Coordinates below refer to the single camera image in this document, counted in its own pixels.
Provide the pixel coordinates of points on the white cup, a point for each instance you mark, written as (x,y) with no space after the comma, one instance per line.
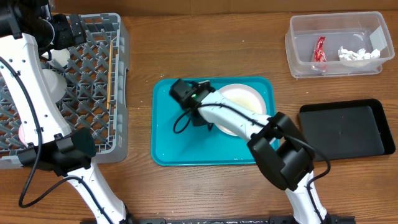
(59,58)

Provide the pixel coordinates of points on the clear plastic bin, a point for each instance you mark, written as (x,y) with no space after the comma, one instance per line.
(350,30)

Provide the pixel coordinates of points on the grey dishwasher rack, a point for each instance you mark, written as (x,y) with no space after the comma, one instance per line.
(84,103)

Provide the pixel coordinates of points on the pink white bowl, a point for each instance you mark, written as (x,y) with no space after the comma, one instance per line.
(21,135)

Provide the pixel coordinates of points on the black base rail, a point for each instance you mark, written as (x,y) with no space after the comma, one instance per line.
(271,220)

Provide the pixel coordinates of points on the teal serving tray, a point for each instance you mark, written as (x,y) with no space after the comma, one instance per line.
(195,146)

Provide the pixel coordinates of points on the white tissue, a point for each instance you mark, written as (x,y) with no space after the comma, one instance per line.
(357,59)

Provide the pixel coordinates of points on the red snack wrapper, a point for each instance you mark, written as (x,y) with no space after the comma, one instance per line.
(319,55)

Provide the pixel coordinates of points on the black plastic tray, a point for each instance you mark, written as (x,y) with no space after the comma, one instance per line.
(347,129)

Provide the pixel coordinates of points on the wooden chopstick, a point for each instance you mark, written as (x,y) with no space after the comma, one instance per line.
(108,96)
(110,61)

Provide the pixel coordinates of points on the white round plate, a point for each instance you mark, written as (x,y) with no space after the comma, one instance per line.
(244,96)

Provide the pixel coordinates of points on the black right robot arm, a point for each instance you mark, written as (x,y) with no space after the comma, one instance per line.
(279,149)

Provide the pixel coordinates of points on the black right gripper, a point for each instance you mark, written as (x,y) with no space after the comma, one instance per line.
(202,121)

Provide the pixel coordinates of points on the white bowl in rack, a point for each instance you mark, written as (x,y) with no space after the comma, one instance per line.
(56,83)

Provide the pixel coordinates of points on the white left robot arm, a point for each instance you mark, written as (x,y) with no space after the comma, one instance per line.
(29,34)

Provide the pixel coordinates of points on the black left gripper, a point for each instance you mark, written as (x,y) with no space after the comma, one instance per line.
(70,38)

